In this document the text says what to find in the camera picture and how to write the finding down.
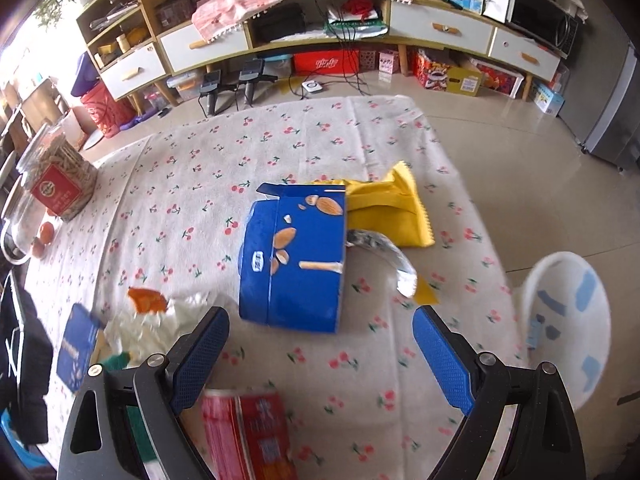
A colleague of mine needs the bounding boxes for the crumpled white plastic bag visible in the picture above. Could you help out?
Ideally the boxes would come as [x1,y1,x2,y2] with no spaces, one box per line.
[102,287,211,361]

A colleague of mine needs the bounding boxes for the black cables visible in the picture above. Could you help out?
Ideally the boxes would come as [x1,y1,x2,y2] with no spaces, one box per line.
[289,0,372,97]

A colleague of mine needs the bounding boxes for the small blue box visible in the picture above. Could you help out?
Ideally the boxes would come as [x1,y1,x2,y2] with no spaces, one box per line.
[56,302,106,393]

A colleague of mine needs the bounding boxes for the long wooden cabinet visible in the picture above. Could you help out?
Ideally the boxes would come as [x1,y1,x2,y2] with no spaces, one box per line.
[75,0,576,106]

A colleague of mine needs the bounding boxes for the clear storage box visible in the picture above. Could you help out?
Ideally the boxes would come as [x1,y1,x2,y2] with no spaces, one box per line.
[166,72,206,101]

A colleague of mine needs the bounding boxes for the red cloth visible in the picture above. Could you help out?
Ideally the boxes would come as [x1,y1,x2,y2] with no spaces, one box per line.
[342,0,378,18]

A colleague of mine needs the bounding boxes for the purple container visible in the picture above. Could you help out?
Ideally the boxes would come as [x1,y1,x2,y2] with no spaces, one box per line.
[70,52,101,98]

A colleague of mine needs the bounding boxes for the cherry print tablecloth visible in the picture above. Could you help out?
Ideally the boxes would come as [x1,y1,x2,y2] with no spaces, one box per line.
[22,95,531,480]

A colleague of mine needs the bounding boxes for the red gift box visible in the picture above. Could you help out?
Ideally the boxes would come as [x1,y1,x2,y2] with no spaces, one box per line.
[470,57,526,98]

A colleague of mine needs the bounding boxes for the white drawer wooden handle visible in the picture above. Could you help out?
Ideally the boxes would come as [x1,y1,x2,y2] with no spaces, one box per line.
[390,2,496,56]
[159,22,249,73]
[100,45,168,100]
[489,27,561,81]

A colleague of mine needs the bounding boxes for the red woven bag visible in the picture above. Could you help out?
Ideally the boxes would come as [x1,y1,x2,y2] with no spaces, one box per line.
[80,80,137,138]

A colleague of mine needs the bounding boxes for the black box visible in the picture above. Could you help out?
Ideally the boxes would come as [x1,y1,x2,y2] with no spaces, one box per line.
[255,2,306,43]

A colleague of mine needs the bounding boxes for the red flat carton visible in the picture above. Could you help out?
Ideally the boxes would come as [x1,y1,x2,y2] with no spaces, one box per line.
[292,51,361,76]

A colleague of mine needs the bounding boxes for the black microwave oven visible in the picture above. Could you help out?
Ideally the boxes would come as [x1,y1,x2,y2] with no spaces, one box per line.
[510,0,583,53]

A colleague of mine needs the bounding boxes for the black jacket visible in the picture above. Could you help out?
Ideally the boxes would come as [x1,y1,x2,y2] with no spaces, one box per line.
[0,280,53,443]

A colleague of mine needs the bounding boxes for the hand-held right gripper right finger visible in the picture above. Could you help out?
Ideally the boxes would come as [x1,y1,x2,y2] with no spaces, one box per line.
[411,305,587,480]

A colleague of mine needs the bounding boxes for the glass jar with handle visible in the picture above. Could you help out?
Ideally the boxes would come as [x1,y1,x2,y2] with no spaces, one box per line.
[0,175,51,263]

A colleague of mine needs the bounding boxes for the grey refrigerator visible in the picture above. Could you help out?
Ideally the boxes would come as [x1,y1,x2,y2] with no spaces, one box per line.
[557,35,640,171]

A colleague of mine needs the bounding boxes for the blue white box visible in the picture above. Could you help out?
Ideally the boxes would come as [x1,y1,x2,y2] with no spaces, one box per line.
[530,80,566,116]

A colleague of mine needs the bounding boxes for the blue almond snack box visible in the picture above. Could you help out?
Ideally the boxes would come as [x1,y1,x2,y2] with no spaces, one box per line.
[238,183,348,335]

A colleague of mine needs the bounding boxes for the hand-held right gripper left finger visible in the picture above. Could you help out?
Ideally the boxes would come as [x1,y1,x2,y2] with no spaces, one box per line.
[57,306,231,480]

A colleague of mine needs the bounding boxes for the pink fringed cloth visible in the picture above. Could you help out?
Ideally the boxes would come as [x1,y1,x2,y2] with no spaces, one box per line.
[192,0,411,43]

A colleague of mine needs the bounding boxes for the lion print carton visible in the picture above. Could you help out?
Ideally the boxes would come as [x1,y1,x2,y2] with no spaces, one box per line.
[412,49,483,97]

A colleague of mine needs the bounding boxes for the red snack packet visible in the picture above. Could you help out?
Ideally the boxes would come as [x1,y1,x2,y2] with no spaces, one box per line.
[200,387,293,480]

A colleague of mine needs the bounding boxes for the white plastic basin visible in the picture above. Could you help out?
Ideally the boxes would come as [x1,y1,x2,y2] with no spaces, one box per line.
[520,251,612,413]

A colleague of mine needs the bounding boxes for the plastic jar red label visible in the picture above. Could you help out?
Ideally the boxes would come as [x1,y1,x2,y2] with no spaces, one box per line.
[17,122,99,223]

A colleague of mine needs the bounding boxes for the yellow foil-lined wrapper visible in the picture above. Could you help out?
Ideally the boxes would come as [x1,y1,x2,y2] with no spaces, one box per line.
[305,161,437,306]

